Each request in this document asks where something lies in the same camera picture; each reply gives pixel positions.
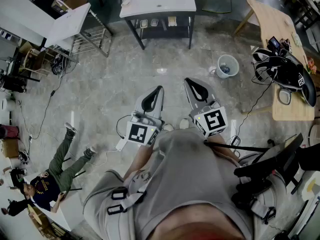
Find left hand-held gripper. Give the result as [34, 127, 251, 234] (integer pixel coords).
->
[124, 85, 166, 148]

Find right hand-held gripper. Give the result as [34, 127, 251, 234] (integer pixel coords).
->
[183, 77, 229, 138]

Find person's right forearm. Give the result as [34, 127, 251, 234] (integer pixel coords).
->
[206, 134, 241, 163]

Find person's left forearm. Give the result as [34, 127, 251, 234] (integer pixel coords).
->
[123, 143, 154, 180]

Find white mesh wastebasket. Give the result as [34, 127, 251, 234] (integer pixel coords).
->
[215, 54, 240, 79]

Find white power adapter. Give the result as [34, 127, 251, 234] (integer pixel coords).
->
[115, 139, 128, 152]

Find black washbasin stand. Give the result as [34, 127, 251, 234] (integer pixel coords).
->
[124, 10, 196, 51]

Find grey oval case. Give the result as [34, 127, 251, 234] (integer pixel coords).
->
[278, 88, 293, 106]

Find person's grey shirt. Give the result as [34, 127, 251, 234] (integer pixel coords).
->
[82, 127, 287, 240]

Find black and white backpack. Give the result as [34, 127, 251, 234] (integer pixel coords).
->
[251, 47, 317, 108]

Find white washbasin top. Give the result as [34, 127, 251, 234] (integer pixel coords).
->
[119, 0, 197, 19]

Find light wooden table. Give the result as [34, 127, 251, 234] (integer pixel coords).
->
[233, 0, 316, 122]

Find black office chair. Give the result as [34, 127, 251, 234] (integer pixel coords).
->
[231, 132, 305, 205]

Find pink flowers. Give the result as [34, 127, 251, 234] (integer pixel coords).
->
[306, 57, 318, 75]

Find wooden chair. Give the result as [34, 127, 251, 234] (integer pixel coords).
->
[18, 47, 55, 77]

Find white cabinet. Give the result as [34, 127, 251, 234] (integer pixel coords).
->
[0, 0, 92, 50]

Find black table cable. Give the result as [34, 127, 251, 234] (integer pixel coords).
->
[234, 81, 275, 141]

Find metal wire rack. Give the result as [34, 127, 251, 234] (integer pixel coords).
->
[69, 10, 113, 58]

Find black camera device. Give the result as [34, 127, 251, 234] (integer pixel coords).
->
[266, 36, 282, 52]

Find grey harness strap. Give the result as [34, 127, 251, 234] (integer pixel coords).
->
[106, 183, 148, 216]

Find black floor cable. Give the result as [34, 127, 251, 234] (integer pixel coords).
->
[17, 68, 66, 140]

